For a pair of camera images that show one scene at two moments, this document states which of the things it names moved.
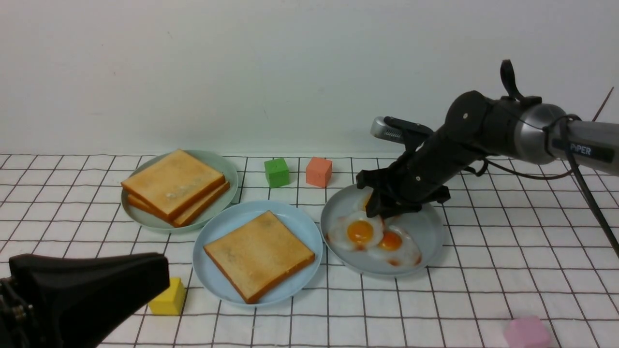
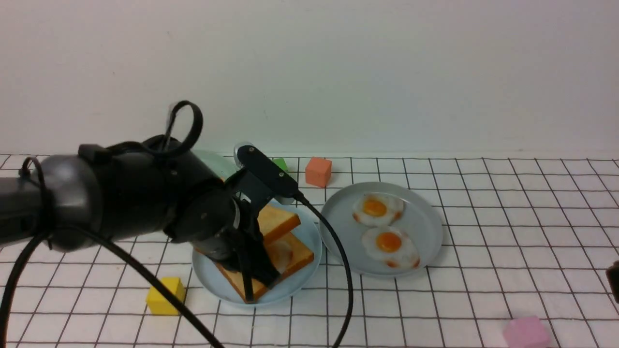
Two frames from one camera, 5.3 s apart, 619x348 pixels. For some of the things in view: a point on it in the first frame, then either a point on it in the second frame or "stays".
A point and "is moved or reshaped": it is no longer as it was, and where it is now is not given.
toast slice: [258, 255] stays
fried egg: [355, 231] to [281, 253]
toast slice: [174, 183] is moved or reshaped
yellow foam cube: [169, 303] stays
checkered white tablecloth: [522, 239] stays
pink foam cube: [526, 332] stays
